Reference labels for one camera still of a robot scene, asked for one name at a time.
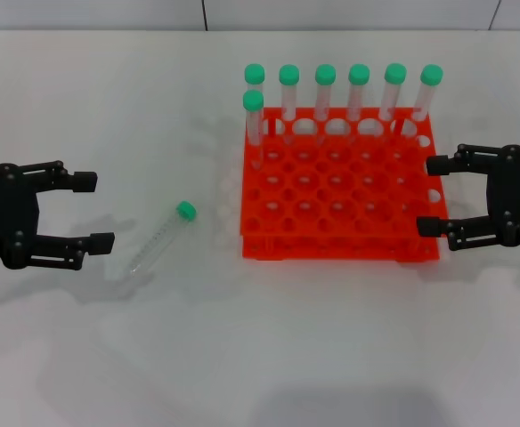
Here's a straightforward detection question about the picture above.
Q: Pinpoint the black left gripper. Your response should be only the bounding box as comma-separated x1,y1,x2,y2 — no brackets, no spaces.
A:
0,160,116,271

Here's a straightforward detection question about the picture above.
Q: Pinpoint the clear graduated green-capped test tube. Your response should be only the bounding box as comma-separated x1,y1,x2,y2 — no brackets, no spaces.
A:
128,200,199,276

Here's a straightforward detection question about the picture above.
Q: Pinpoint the orange test tube rack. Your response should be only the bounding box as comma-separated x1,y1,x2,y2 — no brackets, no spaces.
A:
240,106,450,265

